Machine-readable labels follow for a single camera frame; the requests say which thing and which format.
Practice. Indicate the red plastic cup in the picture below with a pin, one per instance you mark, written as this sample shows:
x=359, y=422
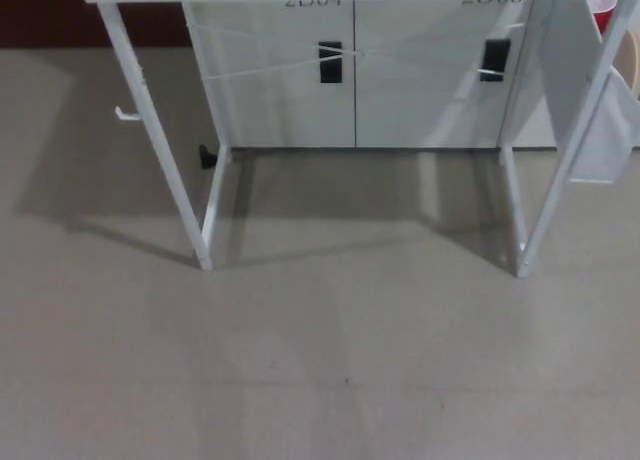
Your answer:
x=604, y=12

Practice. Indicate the white hook on table leg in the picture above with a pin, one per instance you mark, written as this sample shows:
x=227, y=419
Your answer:
x=125, y=115

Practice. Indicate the dark red wall panel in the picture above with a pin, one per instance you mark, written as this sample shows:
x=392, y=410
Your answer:
x=60, y=25

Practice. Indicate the white storage cabinet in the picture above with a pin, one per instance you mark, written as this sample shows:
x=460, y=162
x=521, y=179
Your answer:
x=410, y=105

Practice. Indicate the small black floor stopper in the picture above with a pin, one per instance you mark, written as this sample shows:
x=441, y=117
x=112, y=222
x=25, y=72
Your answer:
x=207, y=157

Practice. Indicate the light wooden curved furniture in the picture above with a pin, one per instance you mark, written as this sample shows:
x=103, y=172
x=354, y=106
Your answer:
x=627, y=60

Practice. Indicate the white metal frame table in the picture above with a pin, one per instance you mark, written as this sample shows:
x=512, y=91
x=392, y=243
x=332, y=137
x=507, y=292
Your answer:
x=150, y=110

